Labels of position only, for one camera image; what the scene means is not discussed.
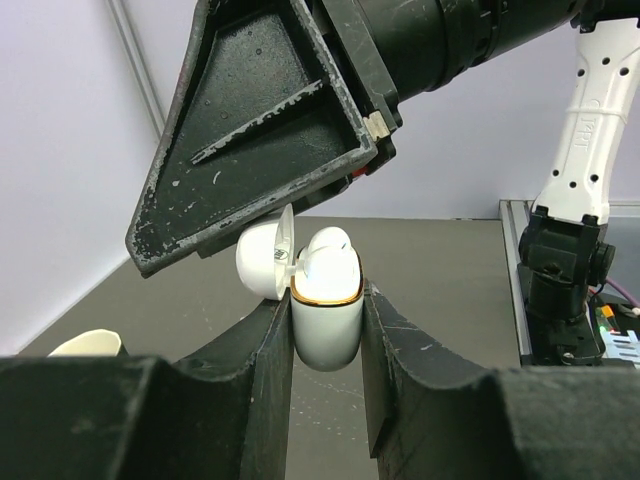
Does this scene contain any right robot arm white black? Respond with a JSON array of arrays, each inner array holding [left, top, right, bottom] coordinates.
[[125, 1, 639, 371]]

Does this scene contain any dark green mug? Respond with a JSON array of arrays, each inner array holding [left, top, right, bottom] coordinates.
[[48, 329, 128, 357]]

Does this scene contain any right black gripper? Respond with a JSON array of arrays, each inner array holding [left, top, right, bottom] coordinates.
[[126, 1, 403, 277]]

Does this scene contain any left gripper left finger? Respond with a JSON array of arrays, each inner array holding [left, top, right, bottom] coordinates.
[[1, 299, 294, 479]]

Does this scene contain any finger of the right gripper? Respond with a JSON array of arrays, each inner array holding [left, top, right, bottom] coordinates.
[[194, 189, 351, 260]]

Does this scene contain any grey slotted cable duct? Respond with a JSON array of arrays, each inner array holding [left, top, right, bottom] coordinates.
[[600, 328, 639, 370]]

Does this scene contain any white earbud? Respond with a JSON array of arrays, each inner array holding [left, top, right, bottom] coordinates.
[[295, 250, 360, 303], [306, 226, 352, 260]]

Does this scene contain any white earbud charging case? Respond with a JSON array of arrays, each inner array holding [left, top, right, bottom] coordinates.
[[235, 204, 365, 372]]

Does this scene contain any aluminium frame rail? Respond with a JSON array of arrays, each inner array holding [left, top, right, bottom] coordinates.
[[499, 200, 531, 366]]

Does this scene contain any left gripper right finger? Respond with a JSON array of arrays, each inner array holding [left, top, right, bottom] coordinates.
[[361, 283, 639, 479]]

